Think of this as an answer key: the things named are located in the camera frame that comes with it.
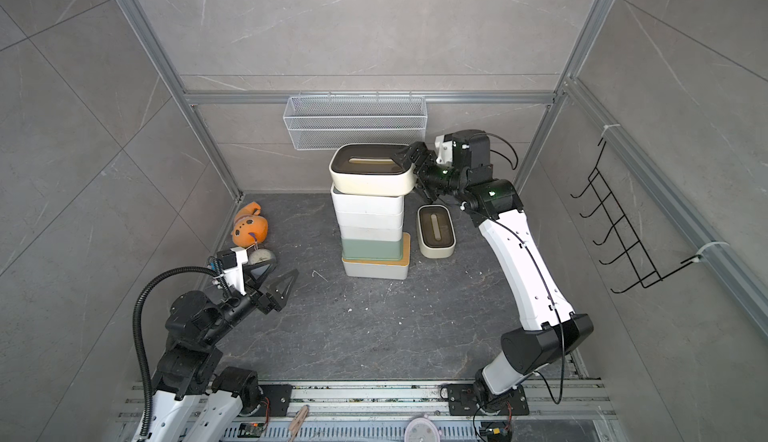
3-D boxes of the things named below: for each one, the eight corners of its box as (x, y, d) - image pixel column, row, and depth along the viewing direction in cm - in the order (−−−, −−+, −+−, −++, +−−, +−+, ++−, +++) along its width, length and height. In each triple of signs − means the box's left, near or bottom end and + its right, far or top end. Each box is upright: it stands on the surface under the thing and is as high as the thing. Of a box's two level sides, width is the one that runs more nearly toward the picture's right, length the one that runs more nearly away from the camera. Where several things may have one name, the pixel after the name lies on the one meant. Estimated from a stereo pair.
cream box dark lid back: (418, 258, 103) (420, 246, 97) (415, 217, 115) (417, 204, 109) (454, 258, 103) (458, 246, 97) (448, 217, 115) (451, 204, 109)
